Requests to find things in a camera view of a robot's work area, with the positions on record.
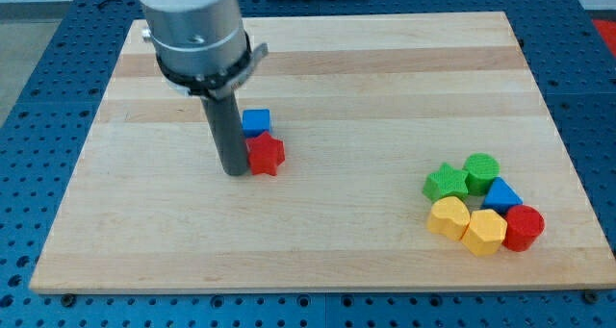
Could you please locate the blue triangle block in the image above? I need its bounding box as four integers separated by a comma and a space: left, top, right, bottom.
480, 177, 524, 215

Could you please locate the yellow hexagon block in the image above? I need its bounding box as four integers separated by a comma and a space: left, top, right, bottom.
460, 209, 507, 256

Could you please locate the green star block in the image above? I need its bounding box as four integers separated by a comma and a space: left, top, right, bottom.
422, 163, 469, 202

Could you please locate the red star block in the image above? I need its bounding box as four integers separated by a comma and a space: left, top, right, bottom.
246, 131, 285, 176

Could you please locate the red cylinder block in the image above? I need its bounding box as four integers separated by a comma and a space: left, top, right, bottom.
502, 205, 545, 252

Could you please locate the blue cube block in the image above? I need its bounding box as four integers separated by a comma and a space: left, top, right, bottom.
242, 109, 271, 138

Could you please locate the yellow heart block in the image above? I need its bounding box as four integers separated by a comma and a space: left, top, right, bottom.
426, 196, 471, 241

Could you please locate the green cylinder block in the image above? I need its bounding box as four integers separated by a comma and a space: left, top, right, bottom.
463, 153, 501, 196

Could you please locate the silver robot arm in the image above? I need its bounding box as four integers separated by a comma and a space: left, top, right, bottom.
139, 0, 269, 176

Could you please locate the wooden board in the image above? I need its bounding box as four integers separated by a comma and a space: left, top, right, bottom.
30, 12, 615, 294

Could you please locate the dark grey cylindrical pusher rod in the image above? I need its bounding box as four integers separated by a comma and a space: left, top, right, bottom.
201, 94, 249, 176

